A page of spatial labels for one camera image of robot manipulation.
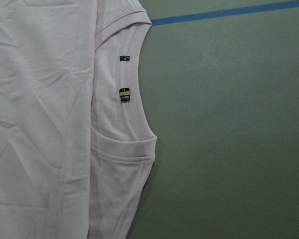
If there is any pink Snoopy t-shirt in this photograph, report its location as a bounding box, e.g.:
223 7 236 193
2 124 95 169
0 0 157 239

